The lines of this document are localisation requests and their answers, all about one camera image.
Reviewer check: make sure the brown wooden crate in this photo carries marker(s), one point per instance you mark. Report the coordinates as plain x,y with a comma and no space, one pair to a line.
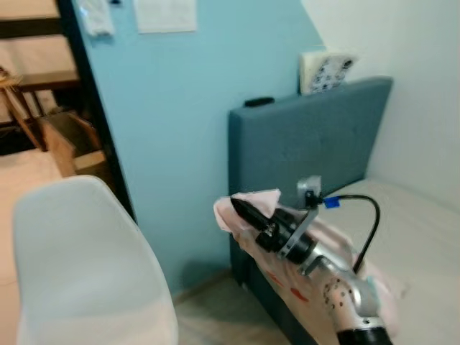
72,144

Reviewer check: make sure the white board with black dots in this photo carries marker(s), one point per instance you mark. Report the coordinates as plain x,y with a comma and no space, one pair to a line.
327,72

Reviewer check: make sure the white wall switch panel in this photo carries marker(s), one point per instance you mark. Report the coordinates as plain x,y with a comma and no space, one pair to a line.
96,16

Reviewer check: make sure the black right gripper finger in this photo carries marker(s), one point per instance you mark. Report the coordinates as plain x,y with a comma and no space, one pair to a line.
251,220
253,208

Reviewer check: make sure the white paper sheet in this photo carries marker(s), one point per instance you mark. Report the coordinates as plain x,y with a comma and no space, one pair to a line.
165,14

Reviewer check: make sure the white plastic shell chair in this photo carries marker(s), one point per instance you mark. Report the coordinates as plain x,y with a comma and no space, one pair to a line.
86,266

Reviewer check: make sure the brown wooden table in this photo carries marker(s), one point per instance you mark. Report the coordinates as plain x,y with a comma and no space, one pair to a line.
36,80

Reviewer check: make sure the beige bed mattress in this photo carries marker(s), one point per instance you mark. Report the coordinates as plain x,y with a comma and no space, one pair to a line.
417,237

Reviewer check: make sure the pink patterned pillow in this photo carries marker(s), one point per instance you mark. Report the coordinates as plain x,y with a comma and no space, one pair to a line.
249,197

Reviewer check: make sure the small black remote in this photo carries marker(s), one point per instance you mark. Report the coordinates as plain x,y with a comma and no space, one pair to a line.
259,102

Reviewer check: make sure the black door frame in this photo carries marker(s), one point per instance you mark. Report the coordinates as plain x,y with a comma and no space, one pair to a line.
90,93

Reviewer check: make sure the blue-grey upholstered bed frame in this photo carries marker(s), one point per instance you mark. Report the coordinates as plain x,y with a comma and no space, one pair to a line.
302,136

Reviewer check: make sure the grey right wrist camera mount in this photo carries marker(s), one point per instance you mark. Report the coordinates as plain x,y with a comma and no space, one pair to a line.
309,190

